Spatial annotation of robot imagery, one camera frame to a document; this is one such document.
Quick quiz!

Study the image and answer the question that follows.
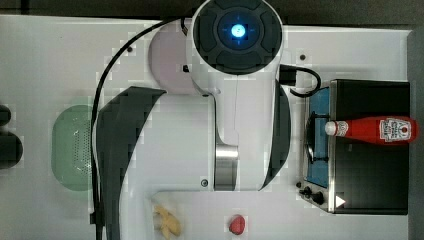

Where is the red plush ketchup bottle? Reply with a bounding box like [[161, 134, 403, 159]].
[[325, 116, 419, 145]]

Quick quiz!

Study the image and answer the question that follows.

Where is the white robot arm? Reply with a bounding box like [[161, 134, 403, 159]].
[[91, 0, 291, 240]]

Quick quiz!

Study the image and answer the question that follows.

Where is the black oven knob small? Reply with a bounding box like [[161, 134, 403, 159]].
[[299, 187, 312, 197]]

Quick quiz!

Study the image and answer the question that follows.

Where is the pale pink oval plate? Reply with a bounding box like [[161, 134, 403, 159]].
[[148, 20, 197, 95]]

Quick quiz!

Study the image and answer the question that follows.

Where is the red plush fruit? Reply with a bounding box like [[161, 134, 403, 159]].
[[228, 215, 246, 235]]

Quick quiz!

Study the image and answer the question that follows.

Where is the tan plush banana peel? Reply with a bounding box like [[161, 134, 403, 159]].
[[154, 205, 182, 240]]

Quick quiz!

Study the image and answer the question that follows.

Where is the black object at left edge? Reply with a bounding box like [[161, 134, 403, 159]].
[[0, 105, 23, 169]]

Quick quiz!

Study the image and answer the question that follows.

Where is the black oven door handle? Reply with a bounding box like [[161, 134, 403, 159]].
[[305, 111, 329, 164]]

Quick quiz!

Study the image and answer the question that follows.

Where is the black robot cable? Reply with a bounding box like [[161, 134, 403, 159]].
[[90, 17, 193, 240]]

